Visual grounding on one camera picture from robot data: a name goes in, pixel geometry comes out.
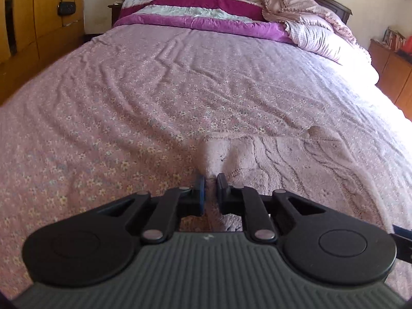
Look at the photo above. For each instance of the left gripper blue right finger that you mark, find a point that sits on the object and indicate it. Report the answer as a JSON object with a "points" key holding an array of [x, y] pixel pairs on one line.
{"points": [[245, 202]]}

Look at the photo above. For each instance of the magenta white striped quilt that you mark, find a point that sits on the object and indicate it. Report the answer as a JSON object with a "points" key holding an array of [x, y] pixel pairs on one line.
{"points": [[238, 17]]}

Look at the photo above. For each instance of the brown wooden low cabinet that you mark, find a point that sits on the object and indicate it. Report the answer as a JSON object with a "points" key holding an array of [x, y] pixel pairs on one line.
{"points": [[394, 76]]}

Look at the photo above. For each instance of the red orange curtain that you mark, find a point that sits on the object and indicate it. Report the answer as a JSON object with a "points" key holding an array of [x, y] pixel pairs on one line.
{"points": [[406, 48]]}

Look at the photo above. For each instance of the pink cable-knit cardigan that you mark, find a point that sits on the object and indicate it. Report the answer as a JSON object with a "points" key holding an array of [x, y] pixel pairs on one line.
{"points": [[315, 164]]}

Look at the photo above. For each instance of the pink floral bed sheet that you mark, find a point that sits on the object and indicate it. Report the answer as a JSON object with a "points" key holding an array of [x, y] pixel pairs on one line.
{"points": [[127, 111]]}

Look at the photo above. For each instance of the books on cabinet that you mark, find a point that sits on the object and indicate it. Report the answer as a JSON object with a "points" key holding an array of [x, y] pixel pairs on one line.
{"points": [[393, 39]]}

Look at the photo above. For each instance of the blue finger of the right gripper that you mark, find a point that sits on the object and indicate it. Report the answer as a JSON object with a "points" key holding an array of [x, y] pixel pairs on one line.
{"points": [[403, 240]]}

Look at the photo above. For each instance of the dark wooden nightstand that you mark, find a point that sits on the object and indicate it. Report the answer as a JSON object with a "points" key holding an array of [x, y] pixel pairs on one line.
{"points": [[115, 10]]}

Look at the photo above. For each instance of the pink ruffled blanket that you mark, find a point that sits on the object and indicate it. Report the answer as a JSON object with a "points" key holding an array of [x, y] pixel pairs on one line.
{"points": [[316, 29]]}

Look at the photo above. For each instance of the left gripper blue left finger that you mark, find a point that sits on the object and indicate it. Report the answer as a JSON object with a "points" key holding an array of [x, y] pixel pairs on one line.
{"points": [[170, 208]]}

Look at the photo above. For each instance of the yellow wooden wardrobe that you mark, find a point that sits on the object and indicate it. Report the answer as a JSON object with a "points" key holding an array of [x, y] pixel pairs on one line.
{"points": [[33, 36]]}

